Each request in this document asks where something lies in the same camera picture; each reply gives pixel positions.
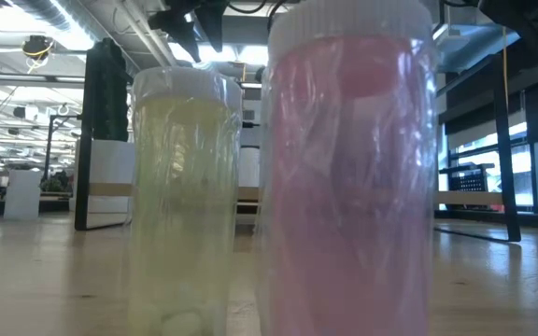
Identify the black perforated cart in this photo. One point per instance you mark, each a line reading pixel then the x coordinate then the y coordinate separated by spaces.
pixel 467 183

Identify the pink medicine bottle white cap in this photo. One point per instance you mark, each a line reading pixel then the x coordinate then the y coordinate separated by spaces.
pixel 348 186

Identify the green background plant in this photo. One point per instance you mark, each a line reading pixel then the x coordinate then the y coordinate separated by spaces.
pixel 56 183

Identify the green cactus plant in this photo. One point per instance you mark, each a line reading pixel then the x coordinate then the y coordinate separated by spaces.
pixel 112 93

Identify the yellow medicine bottle white cap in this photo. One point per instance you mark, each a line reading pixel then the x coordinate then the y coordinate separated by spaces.
pixel 185 186

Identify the black frame wooden shelf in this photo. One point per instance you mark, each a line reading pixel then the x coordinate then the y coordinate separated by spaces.
pixel 110 190

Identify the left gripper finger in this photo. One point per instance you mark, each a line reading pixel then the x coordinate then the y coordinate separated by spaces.
pixel 214 23
pixel 175 23

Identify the black background gantry frame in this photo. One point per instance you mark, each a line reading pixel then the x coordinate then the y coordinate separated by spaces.
pixel 50 149

